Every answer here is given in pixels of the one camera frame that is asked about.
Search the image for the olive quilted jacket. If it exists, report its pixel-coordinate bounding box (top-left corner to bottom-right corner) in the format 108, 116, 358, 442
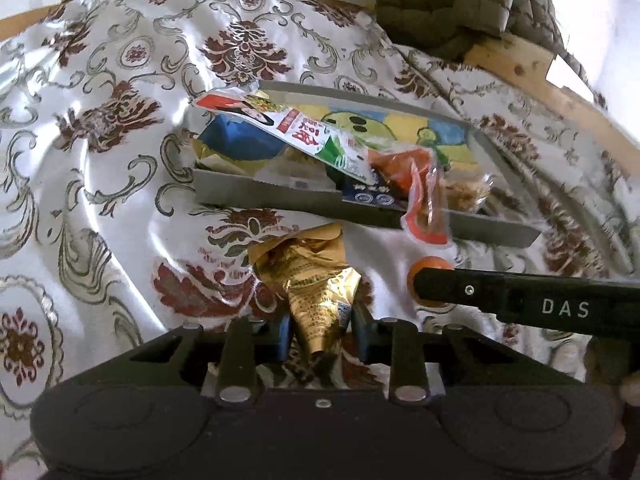
374, 0, 603, 63

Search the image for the clear packet of orange snacks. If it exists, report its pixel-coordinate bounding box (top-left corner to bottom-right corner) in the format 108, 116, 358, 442
369, 146, 452, 247

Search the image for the clear rice cracker packet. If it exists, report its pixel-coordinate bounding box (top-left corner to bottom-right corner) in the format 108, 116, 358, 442
440, 171, 495, 212

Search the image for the grey tray with cartoon picture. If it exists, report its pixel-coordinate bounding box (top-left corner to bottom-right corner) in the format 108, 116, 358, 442
192, 79, 545, 249

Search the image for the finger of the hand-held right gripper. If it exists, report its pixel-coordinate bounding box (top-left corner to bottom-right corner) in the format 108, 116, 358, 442
411, 266, 506, 308

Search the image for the person's right hand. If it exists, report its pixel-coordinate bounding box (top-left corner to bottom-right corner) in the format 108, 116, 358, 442
616, 380, 640, 461

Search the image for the white and red snack packet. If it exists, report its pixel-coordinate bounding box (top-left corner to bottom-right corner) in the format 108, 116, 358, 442
191, 87, 377, 187

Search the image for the small orange ball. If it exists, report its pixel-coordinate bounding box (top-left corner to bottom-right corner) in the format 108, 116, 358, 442
406, 256, 457, 309

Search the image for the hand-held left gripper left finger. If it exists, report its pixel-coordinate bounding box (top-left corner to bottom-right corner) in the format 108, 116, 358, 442
129, 316, 295, 407

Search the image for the floral patterned satin blanket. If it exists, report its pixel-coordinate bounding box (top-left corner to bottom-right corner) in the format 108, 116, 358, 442
0, 0, 640, 480

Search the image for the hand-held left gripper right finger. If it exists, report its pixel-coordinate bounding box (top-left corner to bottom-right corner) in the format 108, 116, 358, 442
350, 305, 508, 407

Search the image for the dark blue snack packet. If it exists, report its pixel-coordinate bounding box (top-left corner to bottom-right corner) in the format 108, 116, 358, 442
341, 179, 410, 212

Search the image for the gold foil snack packet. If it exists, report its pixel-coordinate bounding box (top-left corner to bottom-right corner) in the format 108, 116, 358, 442
249, 224, 362, 362

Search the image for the wooden bed frame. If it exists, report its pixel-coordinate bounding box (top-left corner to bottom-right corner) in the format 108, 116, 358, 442
0, 0, 640, 163

